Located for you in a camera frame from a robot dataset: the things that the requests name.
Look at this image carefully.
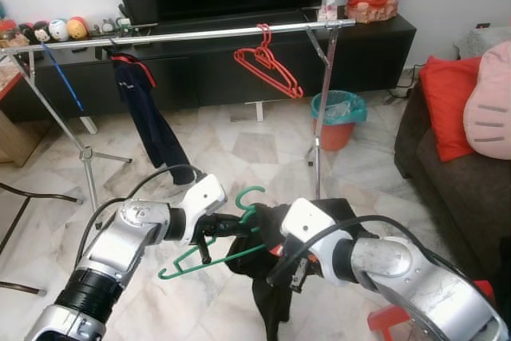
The black garment red stripe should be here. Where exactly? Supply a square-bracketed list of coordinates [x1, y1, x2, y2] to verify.
[228, 197, 378, 341]

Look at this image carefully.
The green plastic hanger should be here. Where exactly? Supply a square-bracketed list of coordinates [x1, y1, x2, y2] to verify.
[157, 185, 274, 280]

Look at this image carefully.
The red plastic hanger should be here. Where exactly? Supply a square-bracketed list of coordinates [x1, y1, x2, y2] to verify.
[236, 23, 303, 96]
[234, 23, 305, 100]

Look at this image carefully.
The black clothes hanger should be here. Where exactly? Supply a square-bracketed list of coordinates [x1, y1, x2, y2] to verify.
[106, 37, 122, 59]

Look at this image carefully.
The blue plastic hanger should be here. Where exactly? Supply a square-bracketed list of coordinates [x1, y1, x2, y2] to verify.
[42, 42, 86, 114]

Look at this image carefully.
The red plastic stool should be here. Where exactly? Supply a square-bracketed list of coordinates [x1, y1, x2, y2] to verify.
[367, 280, 497, 341]

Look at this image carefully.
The navy shirt red collar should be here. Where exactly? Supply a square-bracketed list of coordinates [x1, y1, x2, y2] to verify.
[110, 54, 195, 186]

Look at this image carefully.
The red bin teal bag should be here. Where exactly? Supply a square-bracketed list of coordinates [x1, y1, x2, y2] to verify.
[311, 90, 368, 152]

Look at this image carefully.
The dark grey fabric sofa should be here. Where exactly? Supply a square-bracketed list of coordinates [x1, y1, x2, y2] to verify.
[394, 77, 511, 282]

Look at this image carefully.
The black TV console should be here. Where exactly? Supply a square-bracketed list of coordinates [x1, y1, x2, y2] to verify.
[0, 12, 418, 124]

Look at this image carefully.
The brown cardboard box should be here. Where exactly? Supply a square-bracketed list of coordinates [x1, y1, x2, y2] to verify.
[0, 109, 49, 168]

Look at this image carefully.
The red cushion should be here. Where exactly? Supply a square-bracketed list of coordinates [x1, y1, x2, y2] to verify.
[419, 55, 482, 163]

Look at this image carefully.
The white tissue box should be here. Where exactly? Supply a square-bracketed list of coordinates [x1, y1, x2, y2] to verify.
[318, 0, 338, 22]

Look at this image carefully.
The pink cat face pillow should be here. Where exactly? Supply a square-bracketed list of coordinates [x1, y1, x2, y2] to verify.
[463, 40, 511, 161]

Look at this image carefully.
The white blue plush ball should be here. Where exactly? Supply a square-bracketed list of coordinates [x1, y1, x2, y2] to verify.
[49, 18, 69, 42]

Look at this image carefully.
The black white plush ball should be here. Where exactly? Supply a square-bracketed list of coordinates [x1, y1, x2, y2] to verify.
[32, 22, 51, 43]

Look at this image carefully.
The white stone side table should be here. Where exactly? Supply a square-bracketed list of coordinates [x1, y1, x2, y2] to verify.
[455, 26, 511, 59]

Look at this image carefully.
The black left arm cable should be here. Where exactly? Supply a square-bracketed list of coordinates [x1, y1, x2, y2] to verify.
[76, 164, 205, 270]

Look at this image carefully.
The black floor cable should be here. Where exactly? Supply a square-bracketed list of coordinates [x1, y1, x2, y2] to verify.
[386, 65, 420, 106]

